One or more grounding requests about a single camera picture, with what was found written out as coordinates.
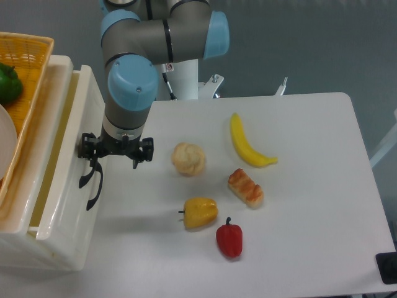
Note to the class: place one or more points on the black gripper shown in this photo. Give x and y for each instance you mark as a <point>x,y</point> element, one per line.
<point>91,148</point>

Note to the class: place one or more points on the white drawer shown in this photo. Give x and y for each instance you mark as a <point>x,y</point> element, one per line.
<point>64,233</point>

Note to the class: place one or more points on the red bell pepper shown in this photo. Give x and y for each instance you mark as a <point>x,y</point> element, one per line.
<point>229,238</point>

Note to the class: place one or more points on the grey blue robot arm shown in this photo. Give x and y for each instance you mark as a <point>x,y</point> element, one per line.
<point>136,37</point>

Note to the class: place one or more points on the white drawer cabinet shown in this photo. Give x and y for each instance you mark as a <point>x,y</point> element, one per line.
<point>24,209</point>

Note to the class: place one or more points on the round bread bun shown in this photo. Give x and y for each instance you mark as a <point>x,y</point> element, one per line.
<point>188,159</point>

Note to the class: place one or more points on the yellow bell pepper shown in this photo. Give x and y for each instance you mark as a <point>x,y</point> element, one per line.
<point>198,212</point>

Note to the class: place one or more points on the white round plate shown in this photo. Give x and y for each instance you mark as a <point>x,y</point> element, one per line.
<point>8,141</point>

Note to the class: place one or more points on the green bell pepper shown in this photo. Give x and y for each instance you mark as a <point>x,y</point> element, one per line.
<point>11,85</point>

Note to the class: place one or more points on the yellow woven basket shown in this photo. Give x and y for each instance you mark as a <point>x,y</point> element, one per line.
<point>29,55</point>

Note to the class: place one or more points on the yellow banana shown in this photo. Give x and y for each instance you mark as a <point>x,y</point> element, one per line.
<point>243,147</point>

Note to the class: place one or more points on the glazed bread loaf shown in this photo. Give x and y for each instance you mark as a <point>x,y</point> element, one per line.
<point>245,188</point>

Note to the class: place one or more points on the black device at edge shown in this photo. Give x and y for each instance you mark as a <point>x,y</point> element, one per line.
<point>386,263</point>

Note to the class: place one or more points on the bottom drawer black handle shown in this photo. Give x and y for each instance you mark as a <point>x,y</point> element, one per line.
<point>91,202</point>

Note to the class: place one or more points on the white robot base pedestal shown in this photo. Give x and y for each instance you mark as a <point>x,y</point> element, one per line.
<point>180,82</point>

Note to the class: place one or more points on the white frame bar right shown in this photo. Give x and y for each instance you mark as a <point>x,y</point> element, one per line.
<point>385,145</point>

